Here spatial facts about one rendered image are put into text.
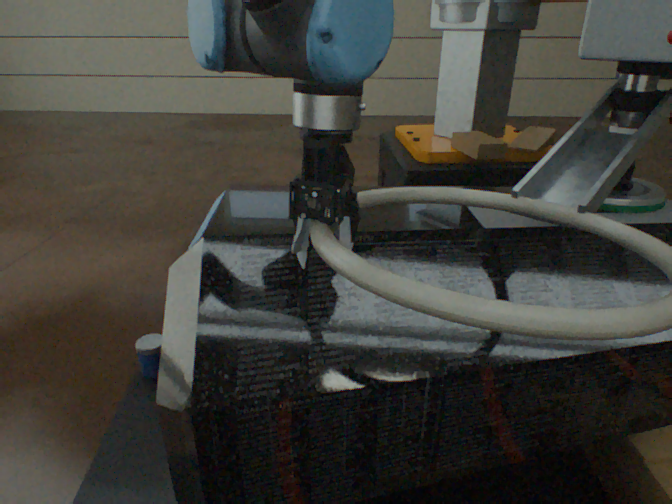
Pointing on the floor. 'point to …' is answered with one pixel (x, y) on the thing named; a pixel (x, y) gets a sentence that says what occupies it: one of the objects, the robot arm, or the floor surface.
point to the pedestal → (399, 159)
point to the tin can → (149, 354)
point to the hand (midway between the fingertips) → (323, 261)
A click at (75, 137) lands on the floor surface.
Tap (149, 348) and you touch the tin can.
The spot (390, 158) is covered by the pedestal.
